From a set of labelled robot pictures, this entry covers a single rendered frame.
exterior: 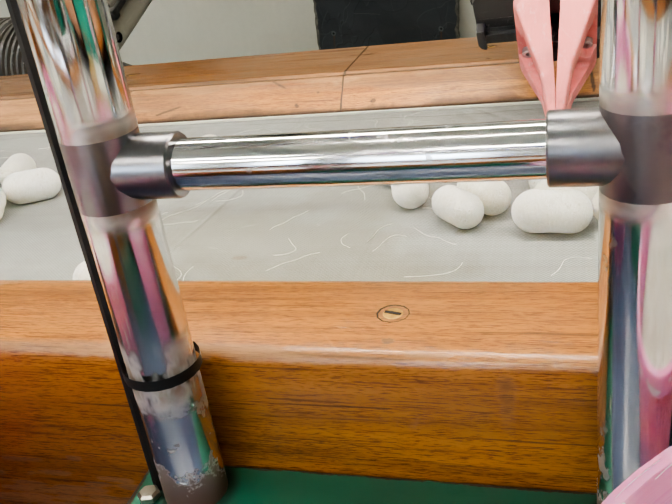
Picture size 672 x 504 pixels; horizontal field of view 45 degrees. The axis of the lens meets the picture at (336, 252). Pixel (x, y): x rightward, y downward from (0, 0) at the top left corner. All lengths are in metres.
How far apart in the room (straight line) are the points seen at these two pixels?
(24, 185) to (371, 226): 0.24
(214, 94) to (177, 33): 2.18
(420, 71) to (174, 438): 0.40
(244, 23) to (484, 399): 2.50
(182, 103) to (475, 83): 0.24
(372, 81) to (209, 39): 2.18
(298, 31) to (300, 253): 2.29
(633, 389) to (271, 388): 0.12
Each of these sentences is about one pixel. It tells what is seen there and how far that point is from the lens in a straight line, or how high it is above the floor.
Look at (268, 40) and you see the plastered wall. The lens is 2.71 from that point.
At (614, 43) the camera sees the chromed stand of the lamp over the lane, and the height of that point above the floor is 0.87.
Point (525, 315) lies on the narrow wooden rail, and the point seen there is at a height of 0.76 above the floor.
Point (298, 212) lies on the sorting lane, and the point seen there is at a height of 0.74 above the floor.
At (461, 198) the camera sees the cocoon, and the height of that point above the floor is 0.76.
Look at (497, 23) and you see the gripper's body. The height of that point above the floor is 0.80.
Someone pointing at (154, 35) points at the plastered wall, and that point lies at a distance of 2.88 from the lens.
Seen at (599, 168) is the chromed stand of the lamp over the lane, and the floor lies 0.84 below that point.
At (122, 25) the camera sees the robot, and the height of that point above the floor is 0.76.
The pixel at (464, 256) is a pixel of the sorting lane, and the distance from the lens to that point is 0.38.
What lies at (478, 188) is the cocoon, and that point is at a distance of 0.41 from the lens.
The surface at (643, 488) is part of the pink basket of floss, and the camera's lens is 0.21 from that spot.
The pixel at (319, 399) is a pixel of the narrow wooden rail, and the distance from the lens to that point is 0.28.
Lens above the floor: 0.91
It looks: 26 degrees down
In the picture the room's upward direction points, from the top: 9 degrees counter-clockwise
